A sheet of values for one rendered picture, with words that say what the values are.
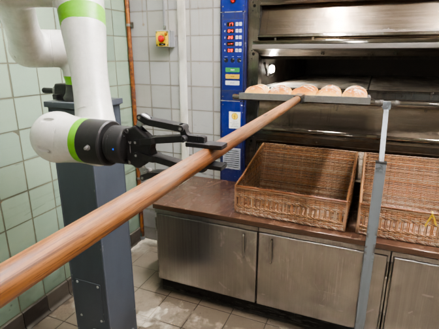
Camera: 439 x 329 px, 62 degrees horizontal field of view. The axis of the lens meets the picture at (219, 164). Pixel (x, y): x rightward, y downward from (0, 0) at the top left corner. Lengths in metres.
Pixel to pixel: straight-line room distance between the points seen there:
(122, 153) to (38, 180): 1.40
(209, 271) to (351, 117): 1.15
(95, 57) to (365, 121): 1.55
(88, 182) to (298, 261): 1.04
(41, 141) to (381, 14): 1.76
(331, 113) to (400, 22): 0.55
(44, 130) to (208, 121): 1.67
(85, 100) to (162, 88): 1.59
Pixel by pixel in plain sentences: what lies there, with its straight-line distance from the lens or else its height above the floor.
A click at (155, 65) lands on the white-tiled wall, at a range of 2.52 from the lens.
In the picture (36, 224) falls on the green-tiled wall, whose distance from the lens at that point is 2.14.
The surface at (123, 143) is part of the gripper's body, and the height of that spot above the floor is 1.20.
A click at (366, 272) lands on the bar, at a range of 1.78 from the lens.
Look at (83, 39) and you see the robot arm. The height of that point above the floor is 1.40.
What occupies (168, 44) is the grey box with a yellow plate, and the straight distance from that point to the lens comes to 2.38.
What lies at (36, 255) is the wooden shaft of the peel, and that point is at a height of 1.20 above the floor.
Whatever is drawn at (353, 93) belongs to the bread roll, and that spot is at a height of 1.22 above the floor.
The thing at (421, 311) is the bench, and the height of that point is 0.29.
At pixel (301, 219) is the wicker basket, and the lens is 1.81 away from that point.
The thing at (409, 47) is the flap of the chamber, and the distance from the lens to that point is 1.98.
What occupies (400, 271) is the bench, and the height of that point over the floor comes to 0.46.
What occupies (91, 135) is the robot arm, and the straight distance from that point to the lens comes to 0.74.
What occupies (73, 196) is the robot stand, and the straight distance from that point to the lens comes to 1.54.
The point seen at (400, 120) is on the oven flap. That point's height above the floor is 1.03.
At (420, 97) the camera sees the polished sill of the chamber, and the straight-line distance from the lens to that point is 2.15.
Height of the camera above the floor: 1.36
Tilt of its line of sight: 17 degrees down
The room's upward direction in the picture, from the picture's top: straight up
